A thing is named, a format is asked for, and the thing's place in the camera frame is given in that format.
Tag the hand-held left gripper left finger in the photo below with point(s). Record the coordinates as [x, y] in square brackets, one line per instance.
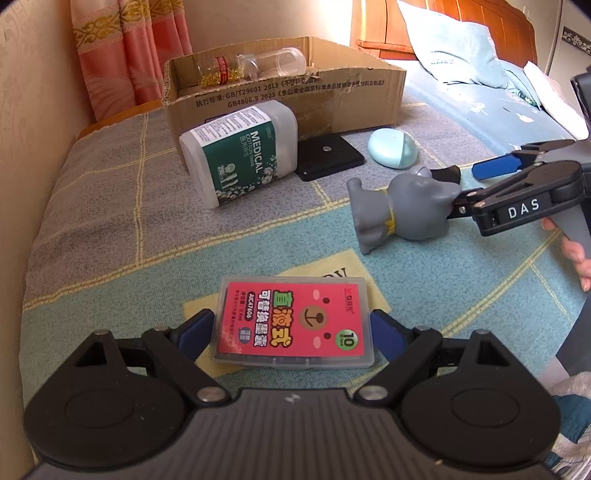
[198, 330]

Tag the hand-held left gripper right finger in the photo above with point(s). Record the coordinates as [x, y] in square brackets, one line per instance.
[385, 330]

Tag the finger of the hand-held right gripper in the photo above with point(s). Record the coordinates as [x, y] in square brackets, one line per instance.
[496, 167]
[508, 189]

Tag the red label clear plastic case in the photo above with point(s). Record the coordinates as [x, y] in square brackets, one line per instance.
[286, 323]

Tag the grey toy animal figure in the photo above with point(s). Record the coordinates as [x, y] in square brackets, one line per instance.
[406, 207]

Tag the brown cardboard box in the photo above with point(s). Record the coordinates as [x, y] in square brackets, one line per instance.
[351, 97]

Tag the clear plastic jar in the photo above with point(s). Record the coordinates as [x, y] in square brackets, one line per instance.
[281, 60]

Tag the clear bottle of gold capsules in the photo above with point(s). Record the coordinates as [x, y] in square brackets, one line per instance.
[217, 69]

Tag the person's right hand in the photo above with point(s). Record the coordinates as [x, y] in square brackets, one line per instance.
[577, 254]

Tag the light blue printed bed sheet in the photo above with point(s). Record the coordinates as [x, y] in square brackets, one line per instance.
[485, 110]

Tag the white pillow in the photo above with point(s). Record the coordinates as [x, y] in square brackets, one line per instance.
[554, 101]

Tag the light blue oval case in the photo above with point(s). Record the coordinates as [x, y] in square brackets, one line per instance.
[390, 147]

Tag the grey green chequered blanket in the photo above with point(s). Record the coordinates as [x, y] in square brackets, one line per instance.
[138, 221]

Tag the light blue pillow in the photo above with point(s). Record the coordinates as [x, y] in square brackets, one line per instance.
[452, 46]

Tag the person's grey clothing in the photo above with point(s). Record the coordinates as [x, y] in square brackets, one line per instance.
[572, 341]

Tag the wooden bed headboard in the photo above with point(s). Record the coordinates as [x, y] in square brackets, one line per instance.
[508, 18]

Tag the black square plate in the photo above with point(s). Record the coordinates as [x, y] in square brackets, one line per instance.
[323, 161]

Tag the white green cotton swab container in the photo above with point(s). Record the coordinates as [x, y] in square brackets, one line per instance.
[240, 152]

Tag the white fluffy cloth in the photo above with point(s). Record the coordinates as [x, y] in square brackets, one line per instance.
[572, 415]

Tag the wooden table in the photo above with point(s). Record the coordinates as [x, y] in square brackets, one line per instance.
[120, 117]

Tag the pink patterned curtain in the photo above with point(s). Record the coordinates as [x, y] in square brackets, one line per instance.
[129, 55]

